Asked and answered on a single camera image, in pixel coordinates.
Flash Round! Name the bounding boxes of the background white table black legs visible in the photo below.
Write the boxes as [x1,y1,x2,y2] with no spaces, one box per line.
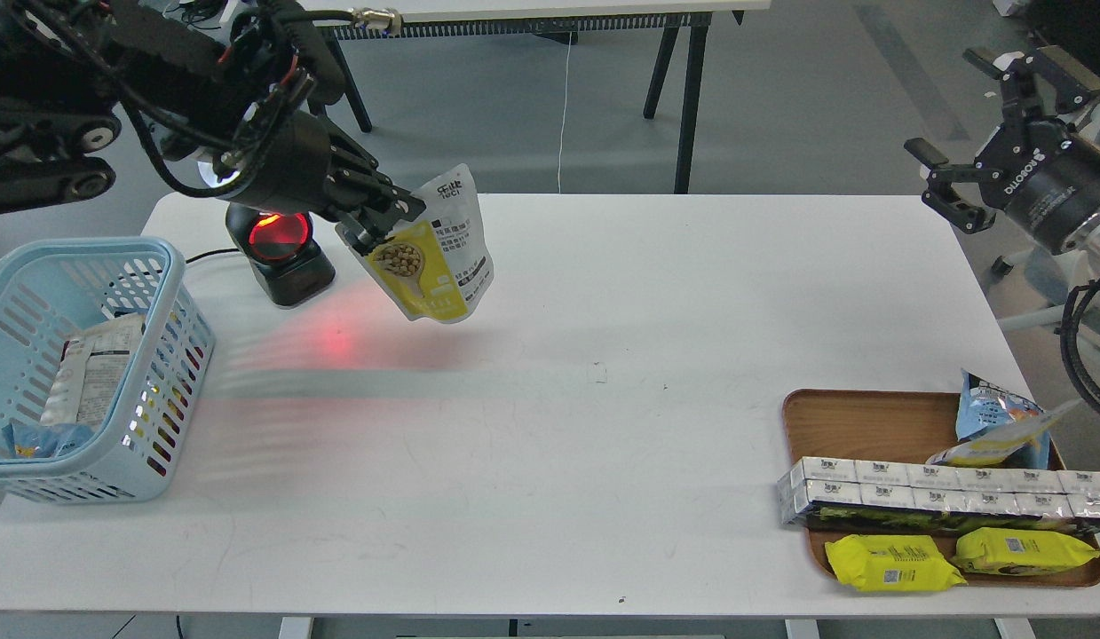
[304,1,772,194]

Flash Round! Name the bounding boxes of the yellow white nut snack pouch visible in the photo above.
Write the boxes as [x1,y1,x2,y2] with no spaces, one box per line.
[336,163,495,324]

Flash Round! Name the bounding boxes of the black barcode scanner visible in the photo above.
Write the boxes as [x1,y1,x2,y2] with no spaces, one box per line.
[226,202,336,308]

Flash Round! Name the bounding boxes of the yellow snack pack right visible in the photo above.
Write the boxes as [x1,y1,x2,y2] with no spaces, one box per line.
[952,527,1100,577]

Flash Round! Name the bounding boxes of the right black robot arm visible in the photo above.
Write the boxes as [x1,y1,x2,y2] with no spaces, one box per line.
[904,45,1100,415]

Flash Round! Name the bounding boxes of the light blue plastic basket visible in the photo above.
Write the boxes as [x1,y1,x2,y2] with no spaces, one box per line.
[0,236,216,504]

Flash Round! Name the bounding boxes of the silver multipack box row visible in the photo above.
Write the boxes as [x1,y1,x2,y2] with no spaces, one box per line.
[776,456,1100,535]

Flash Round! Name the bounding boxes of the brown wooden tray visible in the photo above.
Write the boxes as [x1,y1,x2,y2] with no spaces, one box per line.
[781,389,1100,590]

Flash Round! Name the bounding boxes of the yellow snack pack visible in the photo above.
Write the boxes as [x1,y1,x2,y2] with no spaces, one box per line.
[952,527,1100,577]
[825,535,967,592]

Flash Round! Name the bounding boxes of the floor cables and power strips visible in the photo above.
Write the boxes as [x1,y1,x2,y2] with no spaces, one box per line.
[163,0,249,27]

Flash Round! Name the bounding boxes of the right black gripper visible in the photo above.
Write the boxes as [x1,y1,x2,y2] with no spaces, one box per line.
[904,45,1100,255]

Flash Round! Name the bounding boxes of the blue snack bag in basket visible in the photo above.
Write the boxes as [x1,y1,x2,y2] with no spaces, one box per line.
[2,423,94,460]

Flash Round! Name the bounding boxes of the white snack bag in basket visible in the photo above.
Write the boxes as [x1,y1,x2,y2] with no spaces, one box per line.
[41,312,146,432]

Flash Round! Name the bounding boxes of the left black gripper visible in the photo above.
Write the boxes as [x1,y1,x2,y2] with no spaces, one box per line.
[219,112,425,257]

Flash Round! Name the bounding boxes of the yellow snack pack left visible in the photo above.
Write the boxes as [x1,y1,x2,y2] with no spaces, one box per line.
[825,535,967,592]

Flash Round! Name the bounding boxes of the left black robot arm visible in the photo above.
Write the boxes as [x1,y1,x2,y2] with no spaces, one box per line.
[0,1,425,256]

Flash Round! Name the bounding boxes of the white hanging cable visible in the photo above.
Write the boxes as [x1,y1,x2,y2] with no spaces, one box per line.
[557,31,574,194]

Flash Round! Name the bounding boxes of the blue yellow snack bag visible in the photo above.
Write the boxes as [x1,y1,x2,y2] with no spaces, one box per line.
[926,370,1084,469]

